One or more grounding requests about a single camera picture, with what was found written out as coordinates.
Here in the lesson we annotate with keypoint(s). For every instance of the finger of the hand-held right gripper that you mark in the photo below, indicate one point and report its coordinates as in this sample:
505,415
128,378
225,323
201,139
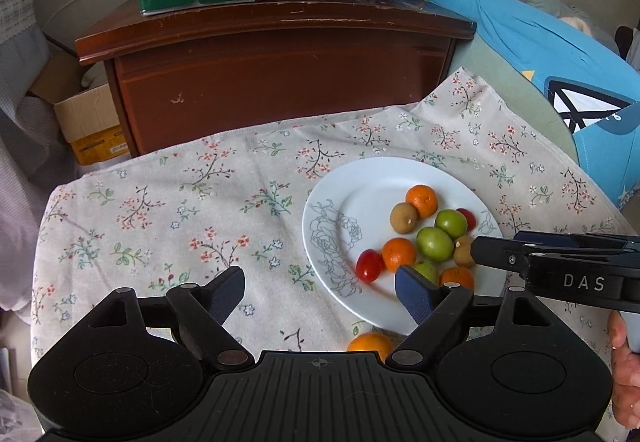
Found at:
565,239
500,254

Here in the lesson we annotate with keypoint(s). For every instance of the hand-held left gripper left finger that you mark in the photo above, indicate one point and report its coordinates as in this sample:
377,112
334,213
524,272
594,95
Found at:
227,294

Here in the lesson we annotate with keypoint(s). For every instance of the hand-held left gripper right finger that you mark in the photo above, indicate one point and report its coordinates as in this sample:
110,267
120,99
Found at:
412,292

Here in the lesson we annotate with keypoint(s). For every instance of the brown longan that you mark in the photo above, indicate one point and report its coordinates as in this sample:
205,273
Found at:
463,252

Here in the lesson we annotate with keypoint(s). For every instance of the red cherry tomato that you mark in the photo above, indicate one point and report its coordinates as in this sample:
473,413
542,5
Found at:
470,218
370,265

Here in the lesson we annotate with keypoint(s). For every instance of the small orange mandarin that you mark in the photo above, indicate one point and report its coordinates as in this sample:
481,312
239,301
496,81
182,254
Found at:
457,277
421,200

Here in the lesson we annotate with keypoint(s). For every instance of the large green jujube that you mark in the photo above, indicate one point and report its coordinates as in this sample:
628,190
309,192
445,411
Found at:
434,244

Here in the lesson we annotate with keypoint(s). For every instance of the white plate with line drawing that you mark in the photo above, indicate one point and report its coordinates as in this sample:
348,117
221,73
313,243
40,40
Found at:
345,202

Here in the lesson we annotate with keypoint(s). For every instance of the person's right hand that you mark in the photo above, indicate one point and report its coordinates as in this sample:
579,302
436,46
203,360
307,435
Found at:
625,372

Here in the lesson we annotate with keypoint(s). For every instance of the brown kiwi fruit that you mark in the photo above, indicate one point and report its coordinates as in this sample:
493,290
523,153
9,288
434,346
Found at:
403,217

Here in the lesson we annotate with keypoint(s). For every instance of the floral tablecloth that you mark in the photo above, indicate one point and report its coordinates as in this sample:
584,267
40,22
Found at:
175,222

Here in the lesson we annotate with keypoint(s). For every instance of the pale green bed sheet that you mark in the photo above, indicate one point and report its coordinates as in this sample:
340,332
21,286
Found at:
510,97

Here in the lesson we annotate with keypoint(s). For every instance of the blue printed pillow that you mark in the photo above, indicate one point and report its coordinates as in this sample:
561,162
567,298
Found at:
540,47

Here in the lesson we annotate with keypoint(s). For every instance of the open cardboard box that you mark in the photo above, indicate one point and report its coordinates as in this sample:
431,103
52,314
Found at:
85,122

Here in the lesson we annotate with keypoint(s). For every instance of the brown wooden nightstand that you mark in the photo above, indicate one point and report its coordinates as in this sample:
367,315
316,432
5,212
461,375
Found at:
280,72

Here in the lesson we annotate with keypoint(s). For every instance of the clear plastic bag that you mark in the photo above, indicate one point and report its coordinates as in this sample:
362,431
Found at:
15,417

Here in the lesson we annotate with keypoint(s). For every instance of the checked grey cloth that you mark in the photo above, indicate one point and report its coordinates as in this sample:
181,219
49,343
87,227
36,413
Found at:
25,147

